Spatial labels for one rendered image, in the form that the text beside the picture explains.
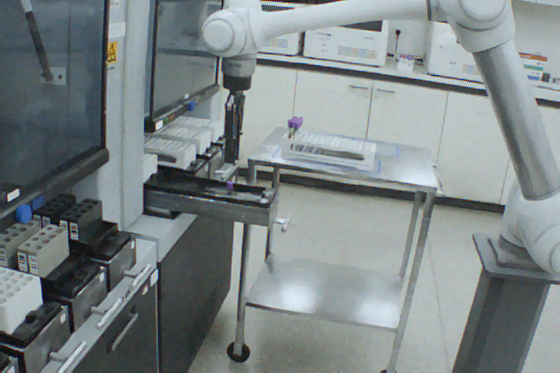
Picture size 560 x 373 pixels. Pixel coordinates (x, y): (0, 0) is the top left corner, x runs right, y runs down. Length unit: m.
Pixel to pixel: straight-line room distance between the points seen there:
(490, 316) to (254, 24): 1.04
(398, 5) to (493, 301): 0.86
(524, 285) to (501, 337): 0.18
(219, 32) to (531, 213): 0.82
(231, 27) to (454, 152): 2.80
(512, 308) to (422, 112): 2.28
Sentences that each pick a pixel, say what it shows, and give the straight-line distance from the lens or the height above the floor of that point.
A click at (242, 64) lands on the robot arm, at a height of 1.15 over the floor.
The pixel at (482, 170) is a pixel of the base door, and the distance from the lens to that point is 3.87.
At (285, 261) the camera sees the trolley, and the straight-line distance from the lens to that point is 2.26.
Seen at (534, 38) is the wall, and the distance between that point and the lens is 4.43.
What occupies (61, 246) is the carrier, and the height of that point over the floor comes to 0.85.
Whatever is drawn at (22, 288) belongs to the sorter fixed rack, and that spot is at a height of 0.87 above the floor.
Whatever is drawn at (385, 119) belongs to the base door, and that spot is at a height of 0.56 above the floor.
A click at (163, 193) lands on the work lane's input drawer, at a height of 0.80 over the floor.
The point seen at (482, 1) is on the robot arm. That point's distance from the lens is 1.13.
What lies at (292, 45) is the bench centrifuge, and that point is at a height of 0.98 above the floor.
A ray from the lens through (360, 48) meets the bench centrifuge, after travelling 3.64.
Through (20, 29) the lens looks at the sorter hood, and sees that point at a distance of 0.88.
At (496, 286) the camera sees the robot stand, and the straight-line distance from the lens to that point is 1.59.
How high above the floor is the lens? 1.35
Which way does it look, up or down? 18 degrees down
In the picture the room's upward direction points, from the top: 5 degrees clockwise
